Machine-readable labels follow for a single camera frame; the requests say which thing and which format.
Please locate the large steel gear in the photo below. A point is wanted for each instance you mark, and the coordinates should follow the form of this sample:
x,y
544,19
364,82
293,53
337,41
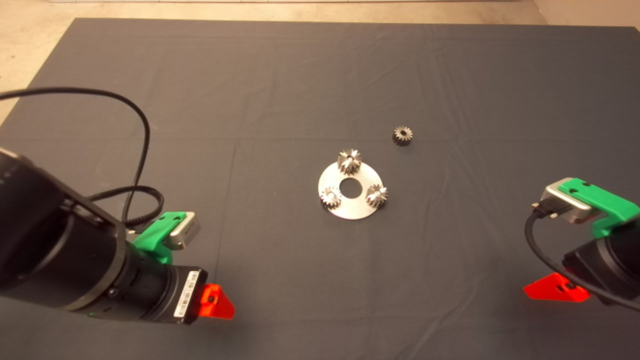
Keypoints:
x,y
349,161

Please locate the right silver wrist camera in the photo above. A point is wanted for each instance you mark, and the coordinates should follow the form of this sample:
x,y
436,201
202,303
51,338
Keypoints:
x,y
565,200

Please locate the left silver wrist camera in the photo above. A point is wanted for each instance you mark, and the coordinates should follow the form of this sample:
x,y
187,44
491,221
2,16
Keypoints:
x,y
185,232

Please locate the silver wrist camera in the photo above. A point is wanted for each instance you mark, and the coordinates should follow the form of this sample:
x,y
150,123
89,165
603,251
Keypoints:
x,y
185,232
565,200

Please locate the dark grey table cloth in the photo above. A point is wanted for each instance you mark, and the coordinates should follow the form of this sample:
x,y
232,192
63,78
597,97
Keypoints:
x,y
300,75

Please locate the round metal plate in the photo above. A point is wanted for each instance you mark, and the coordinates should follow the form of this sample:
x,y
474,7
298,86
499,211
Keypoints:
x,y
350,210

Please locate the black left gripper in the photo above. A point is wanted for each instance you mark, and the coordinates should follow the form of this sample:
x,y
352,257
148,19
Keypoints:
x,y
160,295

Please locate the left green camera mount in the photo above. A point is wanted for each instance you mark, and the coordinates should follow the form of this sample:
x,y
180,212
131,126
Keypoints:
x,y
150,240

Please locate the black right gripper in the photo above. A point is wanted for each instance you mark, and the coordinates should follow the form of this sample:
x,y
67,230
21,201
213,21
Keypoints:
x,y
615,270

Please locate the right green camera mount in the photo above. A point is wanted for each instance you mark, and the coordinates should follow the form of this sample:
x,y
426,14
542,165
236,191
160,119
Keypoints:
x,y
605,200

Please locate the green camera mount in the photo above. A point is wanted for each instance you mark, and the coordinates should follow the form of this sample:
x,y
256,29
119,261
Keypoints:
x,y
605,200
150,240

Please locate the small steel gear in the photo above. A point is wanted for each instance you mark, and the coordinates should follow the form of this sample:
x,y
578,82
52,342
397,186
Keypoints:
x,y
376,195
330,196
402,135

